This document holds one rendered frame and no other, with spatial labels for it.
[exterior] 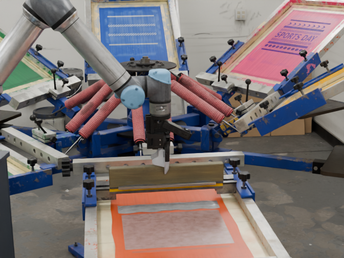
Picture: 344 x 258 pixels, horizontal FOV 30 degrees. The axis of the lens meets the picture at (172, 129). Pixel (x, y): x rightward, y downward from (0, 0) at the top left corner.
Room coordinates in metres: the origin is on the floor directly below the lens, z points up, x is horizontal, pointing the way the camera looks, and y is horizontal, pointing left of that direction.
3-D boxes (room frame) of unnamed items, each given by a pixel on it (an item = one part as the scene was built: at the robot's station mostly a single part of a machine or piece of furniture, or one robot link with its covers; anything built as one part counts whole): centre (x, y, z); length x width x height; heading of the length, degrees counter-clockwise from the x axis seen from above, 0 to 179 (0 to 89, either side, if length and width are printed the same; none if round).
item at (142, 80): (2.12, 0.14, 1.39); 0.11 x 0.11 x 0.08; 6
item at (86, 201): (2.20, 0.30, 0.98); 0.30 x 0.05 x 0.07; 7
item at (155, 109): (2.15, 0.04, 1.31); 0.08 x 0.08 x 0.05
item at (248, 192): (2.26, -0.25, 0.98); 0.30 x 0.05 x 0.07; 7
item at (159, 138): (2.15, 0.05, 1.23); 0.09 x 0.08 x 0.12; 97
